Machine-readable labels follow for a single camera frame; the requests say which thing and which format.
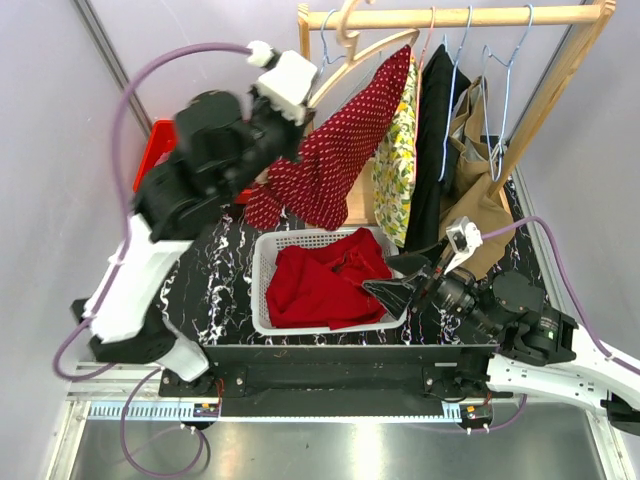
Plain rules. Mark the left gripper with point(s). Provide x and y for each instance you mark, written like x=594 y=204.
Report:
x=294 y=130

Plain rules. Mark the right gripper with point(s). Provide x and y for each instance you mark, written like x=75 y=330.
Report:
x=394 y=293

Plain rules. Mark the red polka dot garment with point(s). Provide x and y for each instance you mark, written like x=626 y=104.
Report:
x=315 y=189

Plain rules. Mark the red skirt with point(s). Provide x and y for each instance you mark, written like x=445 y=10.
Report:
x=323 y=287

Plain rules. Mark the light blue wire hanger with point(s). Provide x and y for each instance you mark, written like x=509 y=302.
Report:
x=328 y=60

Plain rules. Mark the yellow floral garment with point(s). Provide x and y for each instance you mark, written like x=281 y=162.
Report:
x=394 y=164

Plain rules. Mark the wooden hanger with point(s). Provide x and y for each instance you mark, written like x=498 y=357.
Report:
x=348 y=29

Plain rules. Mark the pink wire hanger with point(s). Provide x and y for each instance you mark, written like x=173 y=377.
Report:
x=427 y=41

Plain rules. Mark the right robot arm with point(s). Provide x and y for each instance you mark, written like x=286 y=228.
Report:
x=533 y=348

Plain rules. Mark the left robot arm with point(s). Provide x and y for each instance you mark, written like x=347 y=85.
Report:
x=125 y=325

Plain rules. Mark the wooden clothes rack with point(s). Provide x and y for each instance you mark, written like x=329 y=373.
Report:
x=585 y=24

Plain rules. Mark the tan garment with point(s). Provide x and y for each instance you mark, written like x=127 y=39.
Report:
x=468 y=194

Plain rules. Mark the red plastic bin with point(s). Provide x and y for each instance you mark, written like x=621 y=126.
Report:
x=157 y=150

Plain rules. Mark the black garment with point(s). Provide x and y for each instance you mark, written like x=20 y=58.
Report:
x=442 y=84

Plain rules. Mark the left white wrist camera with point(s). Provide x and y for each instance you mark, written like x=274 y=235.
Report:
x=287 y=80

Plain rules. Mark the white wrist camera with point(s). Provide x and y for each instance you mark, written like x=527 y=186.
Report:
x=464 y=238
x=287 y=80

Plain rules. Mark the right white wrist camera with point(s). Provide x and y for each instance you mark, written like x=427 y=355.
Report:
x=464 y=238

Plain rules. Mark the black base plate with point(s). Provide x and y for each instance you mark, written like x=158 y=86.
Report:
x=319 y=379

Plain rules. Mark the empty blue wire hanger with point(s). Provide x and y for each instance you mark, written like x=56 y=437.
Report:
x=496 y=150

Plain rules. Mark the white cable duct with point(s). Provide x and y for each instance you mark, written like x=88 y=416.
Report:
x=194 y=412

